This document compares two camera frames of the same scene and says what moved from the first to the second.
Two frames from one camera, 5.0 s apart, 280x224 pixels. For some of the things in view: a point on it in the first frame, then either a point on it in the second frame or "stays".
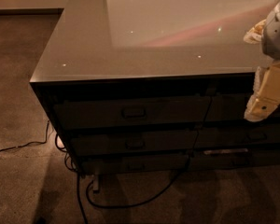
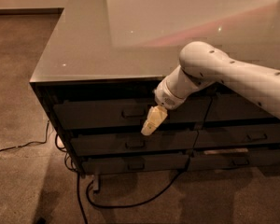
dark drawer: [130, 163] stays
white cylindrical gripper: [277, 35] -> [164, 99]
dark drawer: [237, 159] stays
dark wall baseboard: [27, 11] stays
